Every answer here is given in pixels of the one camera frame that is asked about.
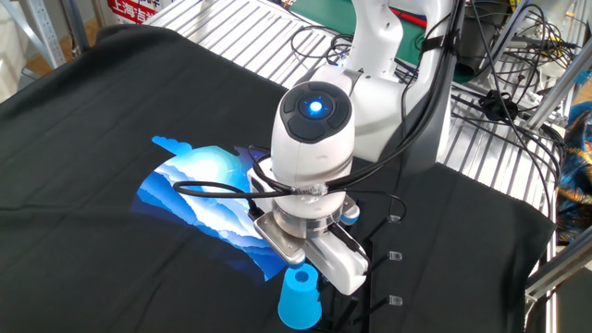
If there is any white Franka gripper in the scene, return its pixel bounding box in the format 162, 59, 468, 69
302, 228, 370, 301

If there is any blue plastic cup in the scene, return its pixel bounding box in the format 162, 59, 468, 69
277, 263, 323, 330

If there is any aluminium profile bar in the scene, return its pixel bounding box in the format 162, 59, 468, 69
524, 238, 592, 302
480, 0, 536, 80
524, 43, 592, 131

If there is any black cloth with blue print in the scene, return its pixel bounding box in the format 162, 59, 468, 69
0, 23, 556, 333

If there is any green mat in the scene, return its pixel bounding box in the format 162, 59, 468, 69
289, 0, 473, 84

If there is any blue and gold fabric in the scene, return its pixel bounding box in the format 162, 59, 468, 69
554, 100, 592, 246

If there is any red stick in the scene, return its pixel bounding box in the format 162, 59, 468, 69
388, 5, 429, 29

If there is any black rolled mat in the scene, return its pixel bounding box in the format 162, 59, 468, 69
452, 0, 510, 84

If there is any red and white sign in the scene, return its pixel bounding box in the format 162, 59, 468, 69
106, 0, 161, 25

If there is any dark metal pole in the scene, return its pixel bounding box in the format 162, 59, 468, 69
59, 0, 92, 55

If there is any grey perforated metal leg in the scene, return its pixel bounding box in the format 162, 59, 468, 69
0, 0, 67, 70

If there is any black wire cup rack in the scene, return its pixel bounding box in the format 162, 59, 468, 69
316, 213, 404, 333

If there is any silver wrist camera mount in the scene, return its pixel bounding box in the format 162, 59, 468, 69
252, 196, 362, 270

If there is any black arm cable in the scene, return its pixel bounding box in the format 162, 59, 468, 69
171, 0, 466, 232

